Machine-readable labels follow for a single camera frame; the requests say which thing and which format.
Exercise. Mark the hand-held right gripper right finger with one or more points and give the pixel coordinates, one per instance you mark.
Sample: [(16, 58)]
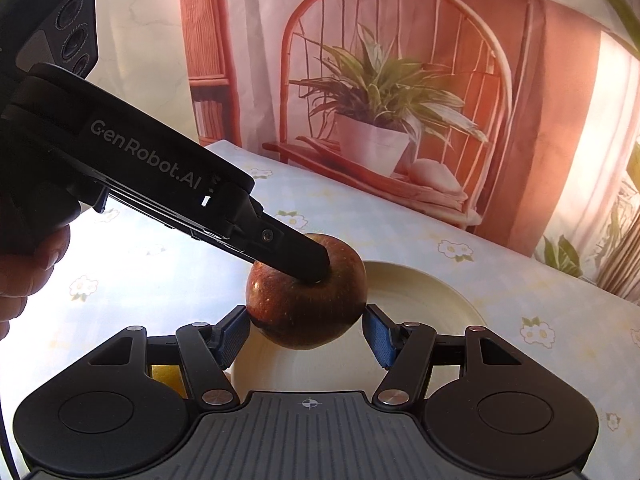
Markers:
[(377, 335)]

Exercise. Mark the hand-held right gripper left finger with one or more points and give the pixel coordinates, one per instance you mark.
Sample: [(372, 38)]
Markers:
[(232, 332)]

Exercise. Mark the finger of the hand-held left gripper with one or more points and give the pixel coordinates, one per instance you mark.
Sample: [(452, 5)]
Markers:
[(295, 257)]

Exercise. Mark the dark red apple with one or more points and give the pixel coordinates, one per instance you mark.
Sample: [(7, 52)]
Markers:
[(300, 315)]

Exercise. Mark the cream round plate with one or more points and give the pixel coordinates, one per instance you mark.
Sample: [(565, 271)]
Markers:
[(425, 295)]

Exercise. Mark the yellow lemon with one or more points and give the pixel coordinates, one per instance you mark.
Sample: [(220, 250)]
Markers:
[(162, 376)]

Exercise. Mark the person's left hand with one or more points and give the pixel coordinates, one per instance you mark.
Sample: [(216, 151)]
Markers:
[(25, 280)]

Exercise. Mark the floral tablecloth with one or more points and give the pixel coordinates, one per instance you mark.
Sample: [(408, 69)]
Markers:
[(500, 285)]

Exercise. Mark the printed backdrop cloth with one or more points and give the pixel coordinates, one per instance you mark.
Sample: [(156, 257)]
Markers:
[(500, 160)]

